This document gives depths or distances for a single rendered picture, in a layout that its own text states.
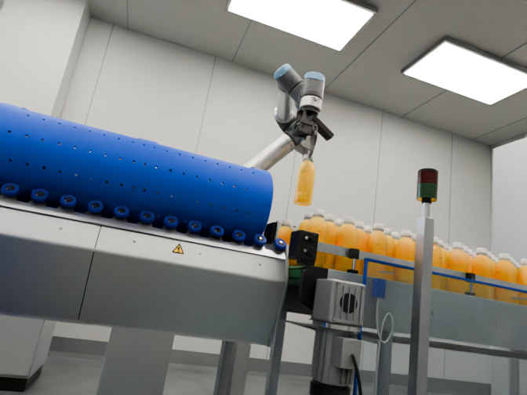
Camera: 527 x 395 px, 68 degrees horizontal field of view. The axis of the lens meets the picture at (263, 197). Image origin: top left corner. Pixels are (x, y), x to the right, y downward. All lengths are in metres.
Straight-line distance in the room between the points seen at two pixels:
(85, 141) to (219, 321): 0.69
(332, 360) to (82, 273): 0.74
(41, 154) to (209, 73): 3.66
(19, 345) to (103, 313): 1.72
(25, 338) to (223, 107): 3.00
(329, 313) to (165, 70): 3.92
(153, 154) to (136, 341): 1.05
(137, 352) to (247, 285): 0.92
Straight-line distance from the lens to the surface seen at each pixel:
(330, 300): 1.14
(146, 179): 1.24
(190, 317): 1.28
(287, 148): 2.28
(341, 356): 1.12
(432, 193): 1.34
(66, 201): 1.26
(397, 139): 5.54
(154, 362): 2.07
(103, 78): 4.62
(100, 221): 1.24
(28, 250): 1.24
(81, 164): 1.25
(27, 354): 2.96
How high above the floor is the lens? 0.78
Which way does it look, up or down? 14 degrees up
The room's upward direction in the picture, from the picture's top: 9 degrees clockwise
